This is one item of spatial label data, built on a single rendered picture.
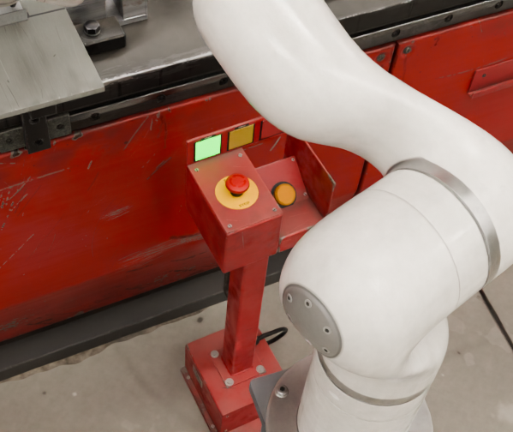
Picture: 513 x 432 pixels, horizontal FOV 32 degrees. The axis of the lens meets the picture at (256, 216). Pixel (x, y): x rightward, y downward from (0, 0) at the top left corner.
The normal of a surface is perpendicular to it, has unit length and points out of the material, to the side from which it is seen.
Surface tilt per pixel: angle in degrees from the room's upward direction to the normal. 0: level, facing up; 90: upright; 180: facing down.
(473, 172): 10
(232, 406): 1
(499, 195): 29
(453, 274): 57
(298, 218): 0
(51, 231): 90
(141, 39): 0
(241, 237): 90
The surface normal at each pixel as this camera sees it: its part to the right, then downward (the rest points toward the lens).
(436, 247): 0.39, -0.20
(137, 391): 0.07, -0.60
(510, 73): 0.42, 0.74
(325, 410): -0.77, 0.47
